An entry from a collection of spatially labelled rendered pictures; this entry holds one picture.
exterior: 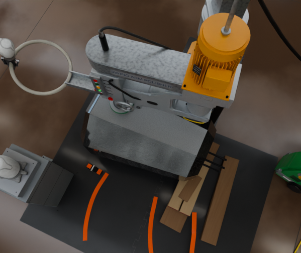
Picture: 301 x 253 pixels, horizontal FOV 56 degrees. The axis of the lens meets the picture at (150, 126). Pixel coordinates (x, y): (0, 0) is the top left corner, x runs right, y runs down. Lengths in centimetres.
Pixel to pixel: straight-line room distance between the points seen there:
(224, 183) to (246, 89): 127
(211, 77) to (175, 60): 40
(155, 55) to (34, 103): 236
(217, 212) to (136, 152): 114
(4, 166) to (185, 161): 145
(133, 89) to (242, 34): 90
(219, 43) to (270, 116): 245
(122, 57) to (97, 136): 108
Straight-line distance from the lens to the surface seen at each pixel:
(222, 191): 322
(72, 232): 335
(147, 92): 199
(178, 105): 212
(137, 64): 175
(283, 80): 400
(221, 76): 144
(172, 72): 172
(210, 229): 318
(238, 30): 142
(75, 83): 249
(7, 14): 476
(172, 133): 248
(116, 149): 265
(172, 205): 302
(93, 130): 266
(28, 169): 263
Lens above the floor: 324
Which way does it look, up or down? 71 degrees down
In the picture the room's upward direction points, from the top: 4 degrees counter-clockwise
